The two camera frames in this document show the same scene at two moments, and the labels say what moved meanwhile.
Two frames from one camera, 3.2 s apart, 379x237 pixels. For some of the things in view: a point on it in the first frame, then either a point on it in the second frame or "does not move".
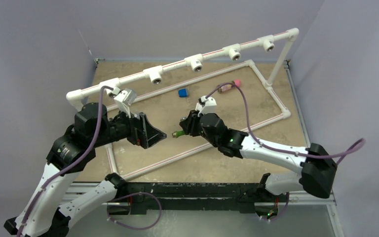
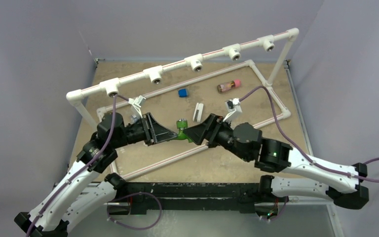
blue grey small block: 182,93 does not move
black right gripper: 190,124 → 209,128
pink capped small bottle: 227,88 does not move
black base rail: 190,198 does not move
